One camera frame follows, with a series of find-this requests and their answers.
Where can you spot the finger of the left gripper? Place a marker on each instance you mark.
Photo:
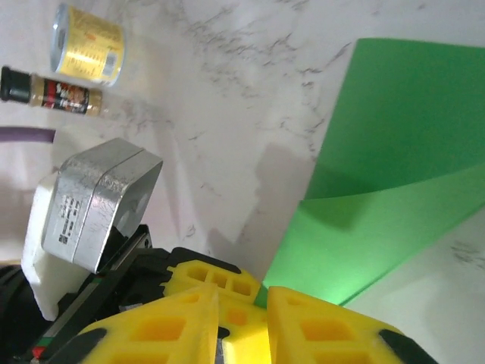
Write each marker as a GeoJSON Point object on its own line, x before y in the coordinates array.
{"type": "Point", "coordinates": [242, 341]}
{"type": "Point", "coordinates": [227, 277]}

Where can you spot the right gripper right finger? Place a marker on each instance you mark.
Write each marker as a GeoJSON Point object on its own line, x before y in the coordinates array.
{"type": "Point", "coordinates": [322, 333]}

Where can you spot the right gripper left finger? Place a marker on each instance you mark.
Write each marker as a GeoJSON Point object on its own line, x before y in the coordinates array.
{"type": "Point", "coordinates": [159, 333]}

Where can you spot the green paper sheet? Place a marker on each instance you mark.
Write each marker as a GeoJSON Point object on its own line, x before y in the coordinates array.
{"type": "Point", "coordinates": [398, 132]}

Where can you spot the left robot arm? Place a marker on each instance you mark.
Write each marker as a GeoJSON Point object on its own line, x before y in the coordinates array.
{"type": "Point", "coordinates": [22, 197]}

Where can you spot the black cap spice bottle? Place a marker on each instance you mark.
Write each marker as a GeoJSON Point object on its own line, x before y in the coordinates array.
{"type": "Point", "coordinates": [57, 95]}

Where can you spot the yellow label tin can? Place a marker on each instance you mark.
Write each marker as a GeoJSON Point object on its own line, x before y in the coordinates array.
{"type": "Point", "coordinates": [91, 45]}

